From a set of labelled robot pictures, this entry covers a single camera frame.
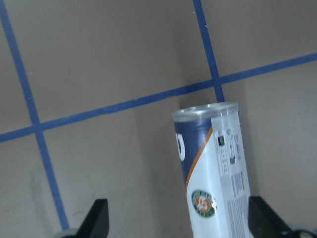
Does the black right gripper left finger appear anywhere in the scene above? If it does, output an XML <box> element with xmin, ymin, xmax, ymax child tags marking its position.
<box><xmin>75</xmin><ymin>198</ymin><xmax>109</xmax><ymax>238</ymax></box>

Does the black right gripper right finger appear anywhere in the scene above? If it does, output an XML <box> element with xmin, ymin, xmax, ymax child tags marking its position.
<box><xmin>248</xmin><ymin>196</ymin><xmax>297</xmax><ymax>238</ymax></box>

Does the tennis ball can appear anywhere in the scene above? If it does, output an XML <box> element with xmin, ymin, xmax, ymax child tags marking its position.
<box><xmin>172</xmin><ymin>102</ymin><xmax>251</xmax><ymax>238</ymax></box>

